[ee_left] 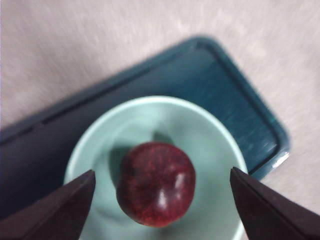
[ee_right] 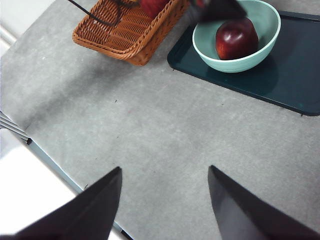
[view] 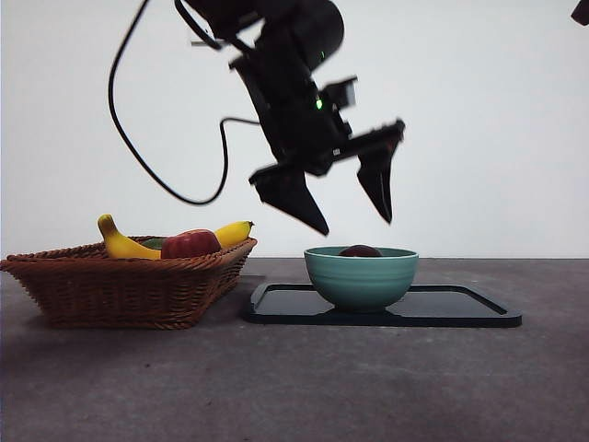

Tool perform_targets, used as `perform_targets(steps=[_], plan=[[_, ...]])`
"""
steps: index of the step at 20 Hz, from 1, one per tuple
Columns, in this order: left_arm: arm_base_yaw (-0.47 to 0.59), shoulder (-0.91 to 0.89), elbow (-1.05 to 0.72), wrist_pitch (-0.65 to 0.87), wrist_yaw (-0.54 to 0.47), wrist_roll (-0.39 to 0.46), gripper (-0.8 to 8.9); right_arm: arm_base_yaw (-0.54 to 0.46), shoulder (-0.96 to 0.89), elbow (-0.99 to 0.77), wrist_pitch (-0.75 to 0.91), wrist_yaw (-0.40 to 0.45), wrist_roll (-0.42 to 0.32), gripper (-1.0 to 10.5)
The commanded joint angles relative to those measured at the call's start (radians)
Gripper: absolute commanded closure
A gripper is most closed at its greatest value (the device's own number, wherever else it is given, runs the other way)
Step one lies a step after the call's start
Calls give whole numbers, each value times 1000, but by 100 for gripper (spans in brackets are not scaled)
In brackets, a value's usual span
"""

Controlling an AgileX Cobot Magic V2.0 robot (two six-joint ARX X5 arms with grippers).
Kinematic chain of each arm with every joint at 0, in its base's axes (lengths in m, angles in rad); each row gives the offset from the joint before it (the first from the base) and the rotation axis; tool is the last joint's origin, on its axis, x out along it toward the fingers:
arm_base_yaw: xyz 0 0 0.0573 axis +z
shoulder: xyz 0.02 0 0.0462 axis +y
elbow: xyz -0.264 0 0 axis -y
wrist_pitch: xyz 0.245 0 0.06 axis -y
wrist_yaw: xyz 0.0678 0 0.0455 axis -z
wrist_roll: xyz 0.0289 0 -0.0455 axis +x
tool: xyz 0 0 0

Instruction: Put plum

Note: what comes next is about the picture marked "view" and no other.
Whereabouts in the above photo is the dark red plum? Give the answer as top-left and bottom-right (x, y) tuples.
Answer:
(339, 244), (384, 258)

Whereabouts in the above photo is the teal ribbed bowl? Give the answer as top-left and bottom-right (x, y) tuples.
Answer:
(303, 246), (421, 315)

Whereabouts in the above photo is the red apple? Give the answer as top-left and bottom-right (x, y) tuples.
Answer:
(160, 228), (223, 260)

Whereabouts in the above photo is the black rectangular tray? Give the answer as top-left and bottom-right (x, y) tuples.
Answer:
(242, 281), (525, 329)

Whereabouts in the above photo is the yellow banana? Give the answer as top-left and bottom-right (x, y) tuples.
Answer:
(97, 214), (256, 262)

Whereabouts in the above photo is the brown wicker basket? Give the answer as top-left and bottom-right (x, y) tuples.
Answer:
(0, 236), (259, 331)

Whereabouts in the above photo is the thin black cable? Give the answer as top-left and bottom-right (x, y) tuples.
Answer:
(108, 0), (261, 206)

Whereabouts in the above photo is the flat black cable strap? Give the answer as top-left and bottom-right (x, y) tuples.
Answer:
(174, 0), (223, 50)

